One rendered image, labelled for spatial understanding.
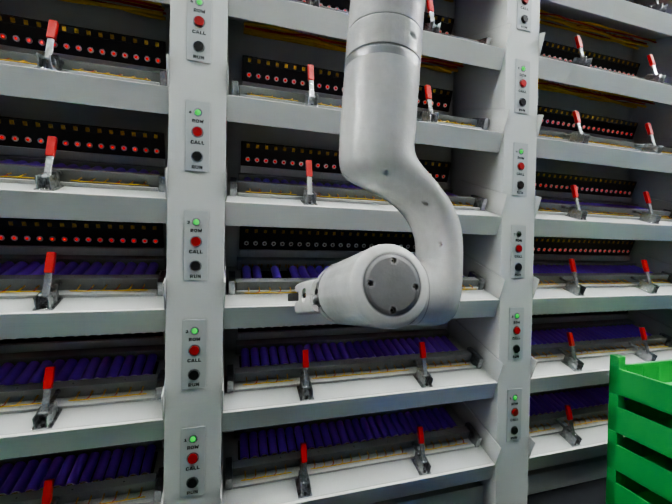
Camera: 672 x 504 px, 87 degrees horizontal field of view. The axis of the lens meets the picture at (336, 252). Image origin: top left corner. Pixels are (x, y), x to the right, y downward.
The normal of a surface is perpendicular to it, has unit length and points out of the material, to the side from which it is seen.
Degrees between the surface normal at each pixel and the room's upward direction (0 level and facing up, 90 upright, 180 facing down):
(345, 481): 20
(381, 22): 85
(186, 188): 90
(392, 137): 89
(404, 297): 81
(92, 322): 110
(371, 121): 85
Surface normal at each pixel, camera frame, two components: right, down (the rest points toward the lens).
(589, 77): 0.27, 0.36
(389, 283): 0.29, -0.16
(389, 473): 0.11, -0.94
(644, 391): -0.96, -0.01
